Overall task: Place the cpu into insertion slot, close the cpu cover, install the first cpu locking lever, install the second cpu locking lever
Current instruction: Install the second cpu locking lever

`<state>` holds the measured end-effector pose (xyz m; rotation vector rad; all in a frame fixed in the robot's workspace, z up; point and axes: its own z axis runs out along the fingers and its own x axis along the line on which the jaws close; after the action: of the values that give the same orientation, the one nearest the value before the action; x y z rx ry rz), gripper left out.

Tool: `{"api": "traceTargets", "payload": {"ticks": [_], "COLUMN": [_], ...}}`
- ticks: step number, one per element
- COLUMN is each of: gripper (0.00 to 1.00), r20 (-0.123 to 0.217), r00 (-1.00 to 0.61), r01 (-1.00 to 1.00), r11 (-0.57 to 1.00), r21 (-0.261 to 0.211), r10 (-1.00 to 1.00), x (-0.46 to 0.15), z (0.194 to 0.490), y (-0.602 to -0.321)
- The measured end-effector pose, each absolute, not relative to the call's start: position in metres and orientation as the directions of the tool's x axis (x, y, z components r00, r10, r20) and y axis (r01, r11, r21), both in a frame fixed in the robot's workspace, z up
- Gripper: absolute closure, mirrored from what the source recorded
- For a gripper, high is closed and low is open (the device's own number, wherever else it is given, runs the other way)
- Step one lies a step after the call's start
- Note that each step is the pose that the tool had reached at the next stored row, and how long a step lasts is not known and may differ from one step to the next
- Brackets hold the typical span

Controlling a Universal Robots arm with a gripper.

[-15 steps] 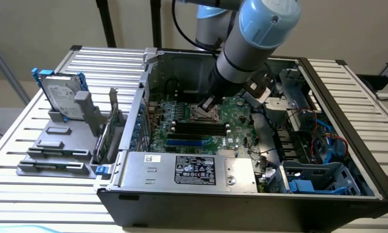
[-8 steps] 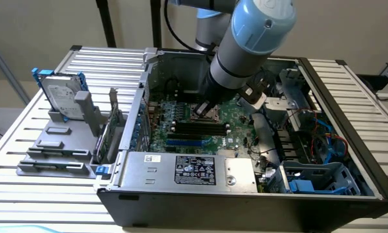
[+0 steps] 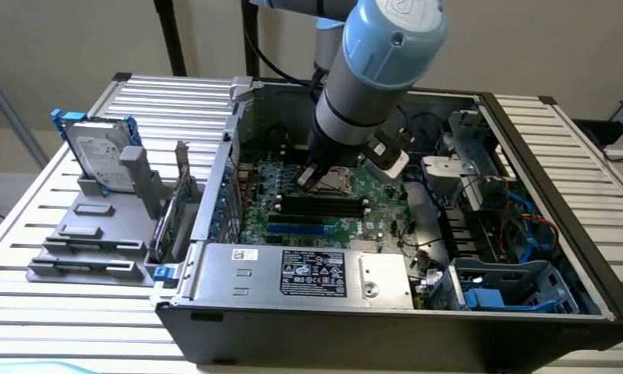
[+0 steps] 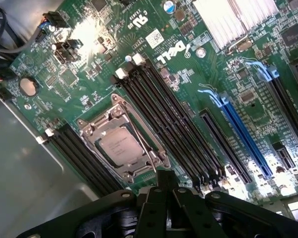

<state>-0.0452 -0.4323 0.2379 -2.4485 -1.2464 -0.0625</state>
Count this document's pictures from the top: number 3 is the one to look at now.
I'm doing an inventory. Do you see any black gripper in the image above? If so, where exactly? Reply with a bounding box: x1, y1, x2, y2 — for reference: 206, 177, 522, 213
305, 130, 369, 175

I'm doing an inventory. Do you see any silver socket cover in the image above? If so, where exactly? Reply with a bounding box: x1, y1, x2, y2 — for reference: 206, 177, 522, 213
295, 165, 333, 192

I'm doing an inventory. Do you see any CPU socket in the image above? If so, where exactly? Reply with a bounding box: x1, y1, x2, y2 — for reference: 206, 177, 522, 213
314, 166, 363, 196

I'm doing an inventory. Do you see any black RAM slot bank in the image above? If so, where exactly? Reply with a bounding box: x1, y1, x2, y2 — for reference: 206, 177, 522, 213
278, 193, 370, 218

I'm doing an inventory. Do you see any black expansion slot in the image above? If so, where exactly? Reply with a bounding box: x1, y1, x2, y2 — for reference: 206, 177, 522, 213
266, 213, 327, 228

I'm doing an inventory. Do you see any blue expansion slot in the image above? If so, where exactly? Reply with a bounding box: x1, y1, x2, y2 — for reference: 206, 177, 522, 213
266, 224, 323, 235

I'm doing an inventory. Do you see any green motherboard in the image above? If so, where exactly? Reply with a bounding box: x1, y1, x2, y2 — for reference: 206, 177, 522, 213
237, 154, 418, 252

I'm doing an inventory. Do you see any silver chipset heat sink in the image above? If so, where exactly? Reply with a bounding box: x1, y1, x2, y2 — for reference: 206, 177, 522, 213
349, 238, 386, 253

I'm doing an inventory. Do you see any green graphics card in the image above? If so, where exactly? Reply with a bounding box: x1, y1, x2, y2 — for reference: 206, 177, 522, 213
149, 140, 194, 263

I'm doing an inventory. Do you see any silver power supply unit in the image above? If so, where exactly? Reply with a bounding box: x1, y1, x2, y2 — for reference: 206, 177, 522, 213
190, 242, 415, 311

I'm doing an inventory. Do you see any silver hard disk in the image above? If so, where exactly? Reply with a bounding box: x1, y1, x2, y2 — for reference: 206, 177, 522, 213
64, 120, 134, 192

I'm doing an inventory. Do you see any blue case latch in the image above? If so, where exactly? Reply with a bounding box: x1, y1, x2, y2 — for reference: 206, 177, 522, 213
153, 263, 181, 282

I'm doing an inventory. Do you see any black open PC case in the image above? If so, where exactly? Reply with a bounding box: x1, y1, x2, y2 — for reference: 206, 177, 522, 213
153, 79, 623, 366

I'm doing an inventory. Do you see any grey parts rack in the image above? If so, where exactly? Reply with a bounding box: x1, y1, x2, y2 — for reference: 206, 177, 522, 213
25, 146, 209, 288

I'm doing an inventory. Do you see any blue and grey disk bay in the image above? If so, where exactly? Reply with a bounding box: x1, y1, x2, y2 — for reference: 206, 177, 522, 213
447, 256, 583, 314

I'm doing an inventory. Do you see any blue disk caddy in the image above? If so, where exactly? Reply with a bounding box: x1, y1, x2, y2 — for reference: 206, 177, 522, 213
49, 108, 142, 198

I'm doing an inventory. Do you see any black box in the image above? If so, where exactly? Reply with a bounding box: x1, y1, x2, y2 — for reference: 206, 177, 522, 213
572, 118, 623, 148

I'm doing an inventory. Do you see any light blue sheet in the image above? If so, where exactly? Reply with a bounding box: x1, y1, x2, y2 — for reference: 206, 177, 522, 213
0, 360, 88, 374

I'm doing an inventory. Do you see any black and white wrist camera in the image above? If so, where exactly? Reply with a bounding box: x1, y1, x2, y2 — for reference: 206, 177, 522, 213
362, 131, 411, 181

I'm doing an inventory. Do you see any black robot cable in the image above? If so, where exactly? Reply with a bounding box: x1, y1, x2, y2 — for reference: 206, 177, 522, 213
242, 23, 323, 91

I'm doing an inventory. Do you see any metal drive cage bracket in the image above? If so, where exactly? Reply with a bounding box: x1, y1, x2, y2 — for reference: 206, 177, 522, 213
445, 110, 506, 177

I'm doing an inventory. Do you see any black stand post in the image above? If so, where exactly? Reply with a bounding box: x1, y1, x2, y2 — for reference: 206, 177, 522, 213
153, 0, 189, 77
239, 0, 262, 79

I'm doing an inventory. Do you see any blue wire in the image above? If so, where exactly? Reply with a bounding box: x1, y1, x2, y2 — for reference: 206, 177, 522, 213
498, 185, 546, 250

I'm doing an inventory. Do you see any red wire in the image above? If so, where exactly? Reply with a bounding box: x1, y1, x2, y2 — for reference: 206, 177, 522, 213
459, 175, 559, 250

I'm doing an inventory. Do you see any grey metal frame bar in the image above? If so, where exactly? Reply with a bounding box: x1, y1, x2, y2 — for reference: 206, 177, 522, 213
0, 58, 49, 169

